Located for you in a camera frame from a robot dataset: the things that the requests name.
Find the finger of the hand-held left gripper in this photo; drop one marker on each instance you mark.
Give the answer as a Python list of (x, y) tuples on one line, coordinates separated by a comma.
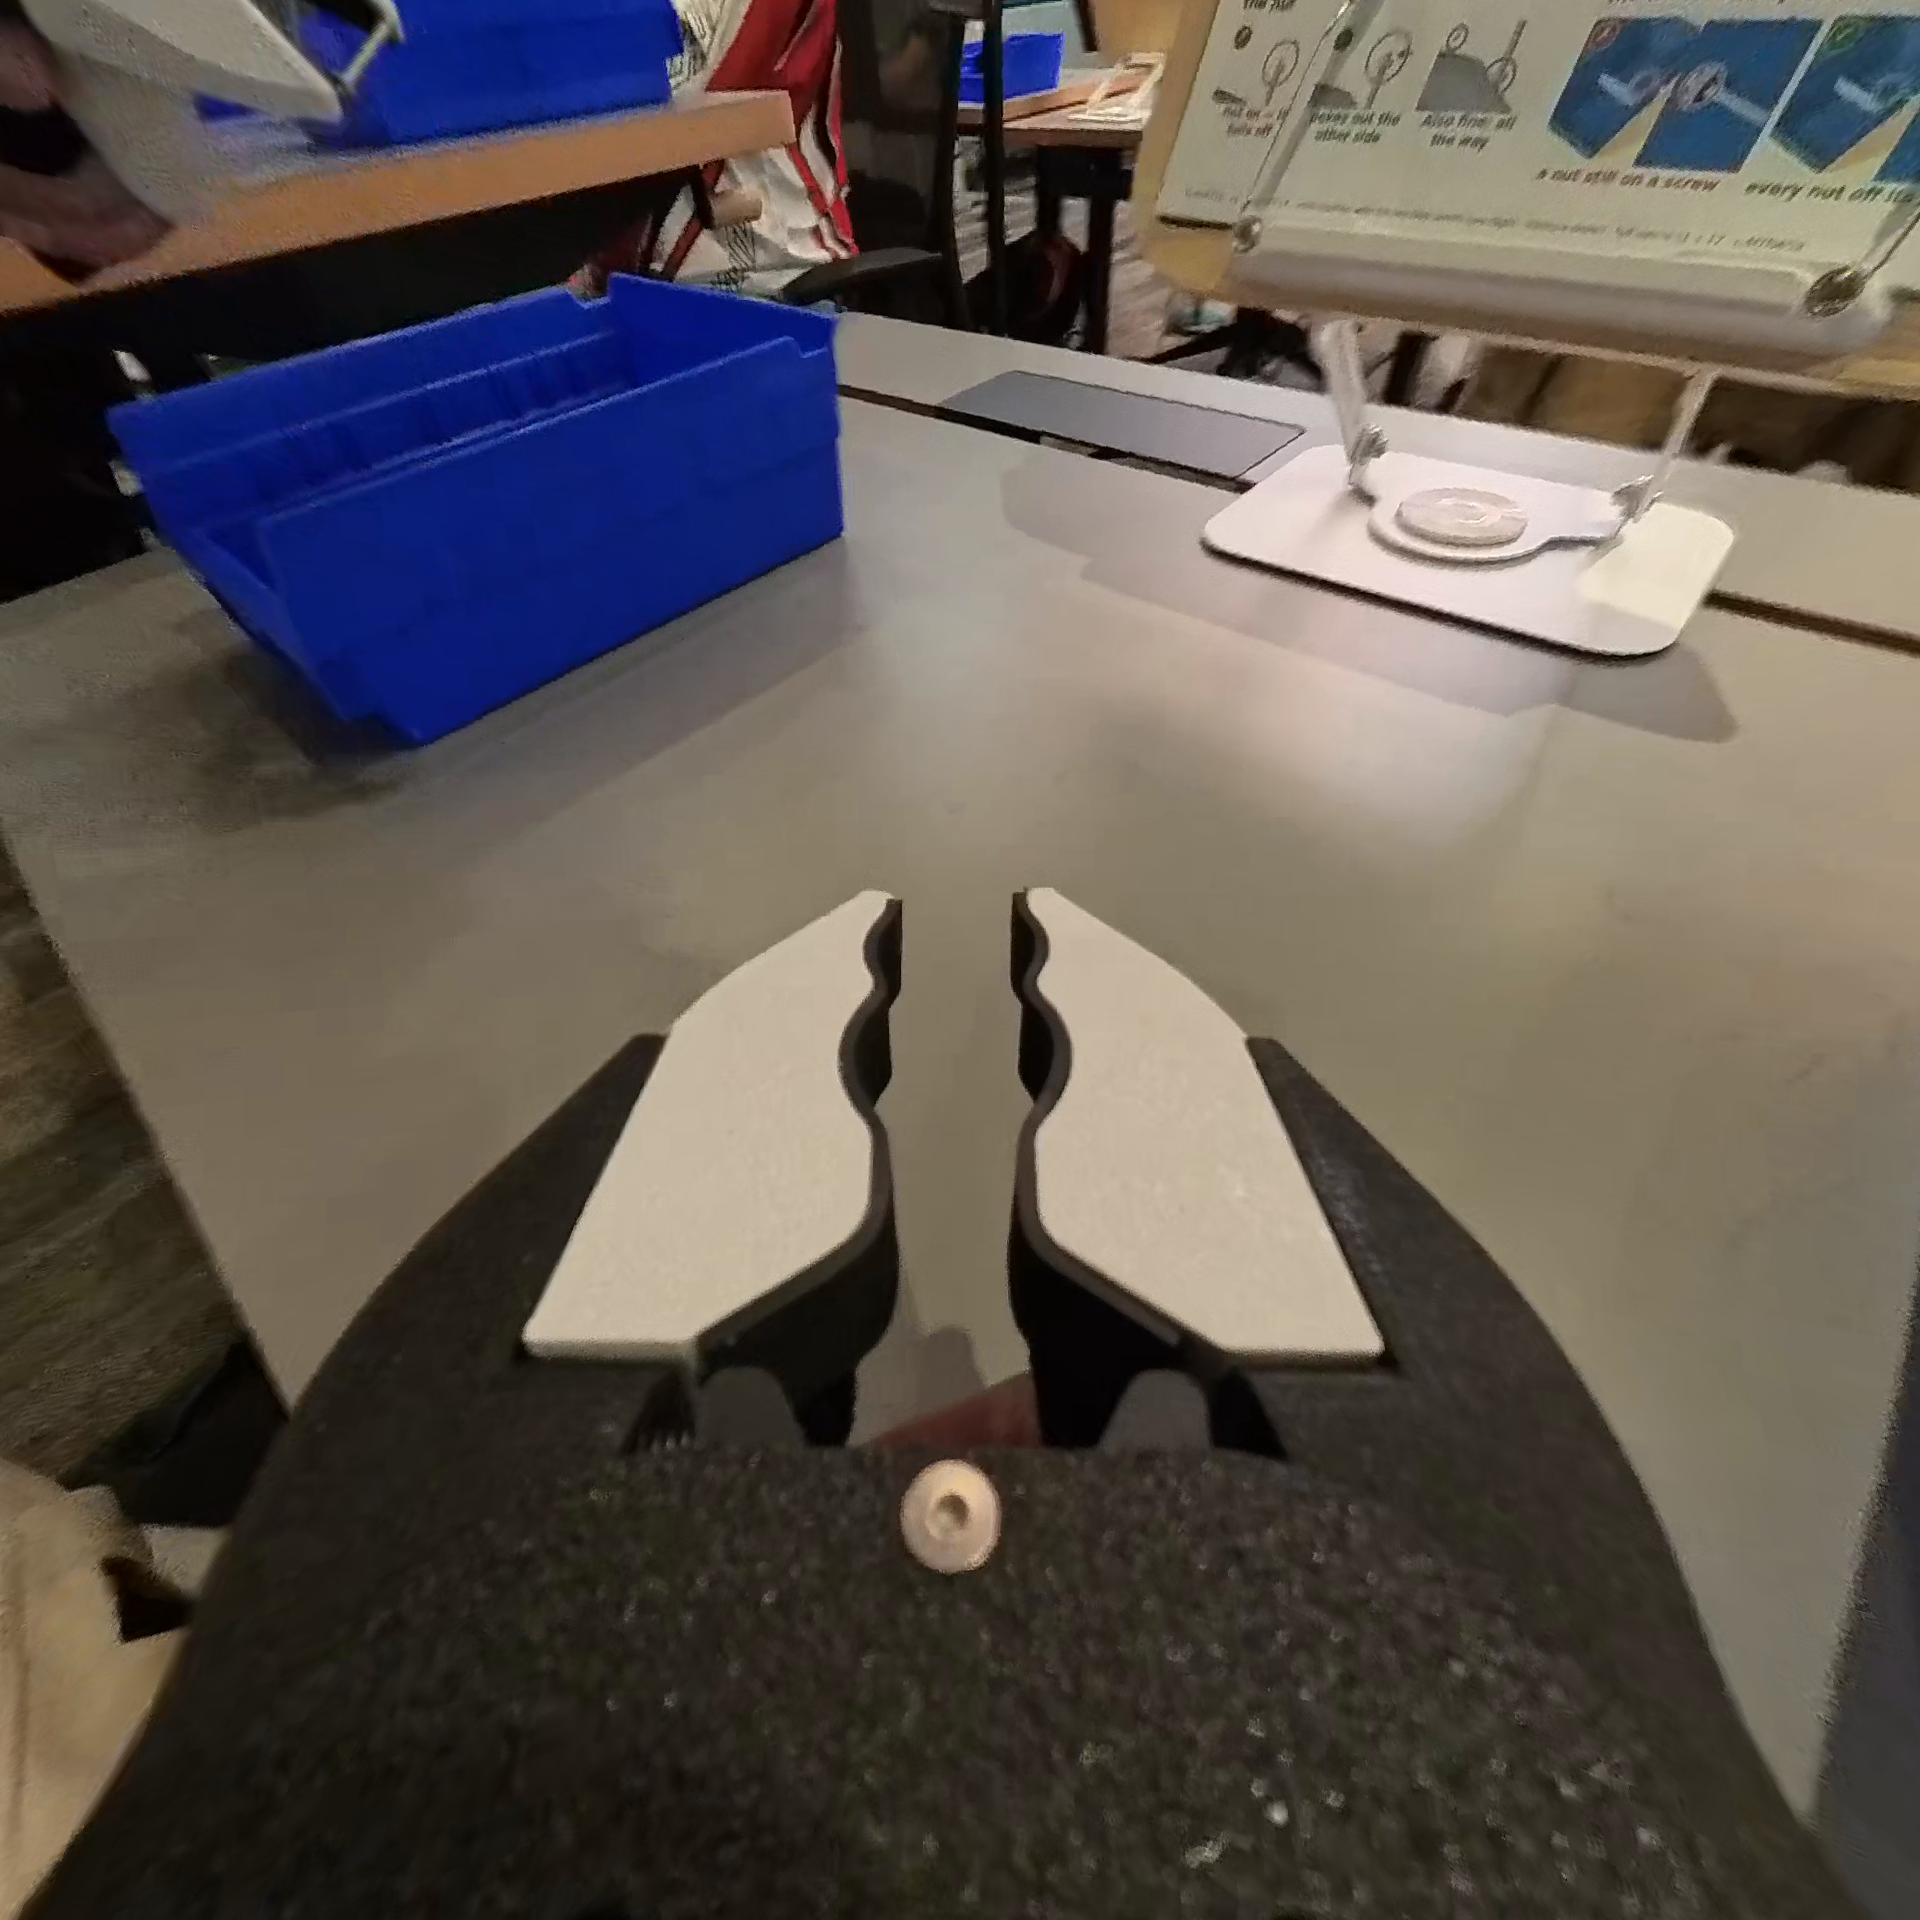
[(195, 75)]

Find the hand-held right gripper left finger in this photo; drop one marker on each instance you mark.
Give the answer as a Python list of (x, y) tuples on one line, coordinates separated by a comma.
[(720, 1171)]

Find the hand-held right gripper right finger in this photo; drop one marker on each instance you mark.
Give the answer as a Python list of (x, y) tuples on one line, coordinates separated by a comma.
[(1201, 1171)]

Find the blue plastic bin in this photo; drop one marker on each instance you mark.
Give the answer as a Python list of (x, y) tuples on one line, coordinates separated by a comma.
[(525, 601)]

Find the person's left hand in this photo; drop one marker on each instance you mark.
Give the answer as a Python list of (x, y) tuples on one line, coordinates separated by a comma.
[(44, 194)]

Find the large blue storage bin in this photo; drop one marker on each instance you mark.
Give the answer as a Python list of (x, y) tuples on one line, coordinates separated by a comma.
[(525, 69)]

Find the white tablet stand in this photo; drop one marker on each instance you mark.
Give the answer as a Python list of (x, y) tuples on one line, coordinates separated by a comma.
[(1634, 578)]

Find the dark table hatch panel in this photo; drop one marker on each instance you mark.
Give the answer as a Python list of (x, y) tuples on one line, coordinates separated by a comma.
[(1125, 429)]

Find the distant blue bin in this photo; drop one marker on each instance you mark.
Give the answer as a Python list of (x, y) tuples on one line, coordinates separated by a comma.
[(1020, 69)]

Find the distant wooden desk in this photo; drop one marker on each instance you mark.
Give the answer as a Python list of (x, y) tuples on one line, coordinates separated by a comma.
[(1050, 128)]

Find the tan hanging cloth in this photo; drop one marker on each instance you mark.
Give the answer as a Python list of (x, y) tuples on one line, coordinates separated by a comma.
[(1771, 421)]

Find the printed instruction sheet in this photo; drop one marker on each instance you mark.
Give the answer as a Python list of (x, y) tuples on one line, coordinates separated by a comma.
[(1501, 120)]

